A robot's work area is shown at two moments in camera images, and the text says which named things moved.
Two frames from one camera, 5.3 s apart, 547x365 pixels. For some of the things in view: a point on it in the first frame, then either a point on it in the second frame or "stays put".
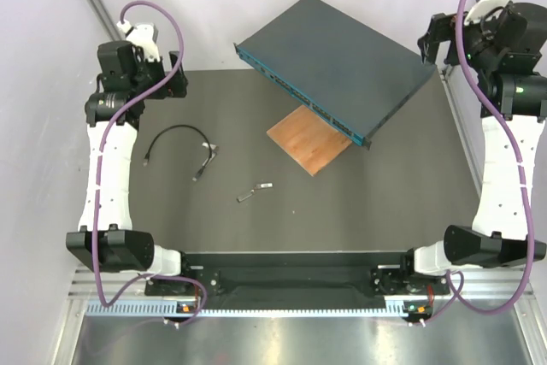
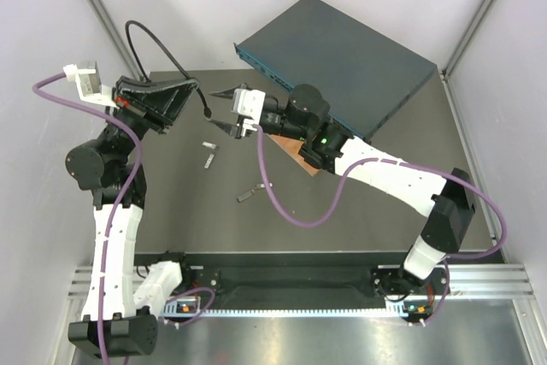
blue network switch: x=355 y=78 stays put
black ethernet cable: x=202 y=168 → x=132 y=24
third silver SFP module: x=243 y=197 stays put
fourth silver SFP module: x=264 y=185 stays put
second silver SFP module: x=207 y=145 stays put
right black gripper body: x=443 y=28 → x=277 y=124
